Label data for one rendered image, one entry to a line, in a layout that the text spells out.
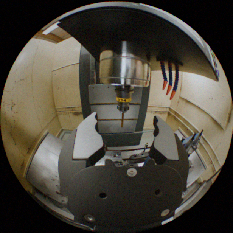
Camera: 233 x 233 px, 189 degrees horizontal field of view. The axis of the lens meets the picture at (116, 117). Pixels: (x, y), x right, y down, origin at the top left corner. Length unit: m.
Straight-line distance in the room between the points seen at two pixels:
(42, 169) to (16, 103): 0.74
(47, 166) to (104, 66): 1.04
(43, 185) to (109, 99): 1.17
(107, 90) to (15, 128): 1.06
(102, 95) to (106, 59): 0.52
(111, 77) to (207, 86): 1.07
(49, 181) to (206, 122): 1.82
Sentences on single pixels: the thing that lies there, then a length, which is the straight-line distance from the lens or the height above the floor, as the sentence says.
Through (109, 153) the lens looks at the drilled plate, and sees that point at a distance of 0.60.
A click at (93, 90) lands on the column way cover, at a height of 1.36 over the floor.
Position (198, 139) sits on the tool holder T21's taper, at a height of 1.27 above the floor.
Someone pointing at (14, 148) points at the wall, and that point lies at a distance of 1.01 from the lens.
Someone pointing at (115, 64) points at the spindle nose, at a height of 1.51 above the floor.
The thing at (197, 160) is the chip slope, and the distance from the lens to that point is 1.19.
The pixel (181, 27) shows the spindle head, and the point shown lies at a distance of 0.16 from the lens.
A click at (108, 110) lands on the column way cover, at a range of 0.76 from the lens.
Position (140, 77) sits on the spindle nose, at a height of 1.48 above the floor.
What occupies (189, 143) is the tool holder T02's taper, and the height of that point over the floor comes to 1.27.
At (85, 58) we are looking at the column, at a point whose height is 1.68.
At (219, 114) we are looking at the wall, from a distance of 1.05.
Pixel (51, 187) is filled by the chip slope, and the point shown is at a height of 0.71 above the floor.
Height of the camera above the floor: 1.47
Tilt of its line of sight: 28 degrees down
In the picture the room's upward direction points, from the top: 2 degrees clockwise
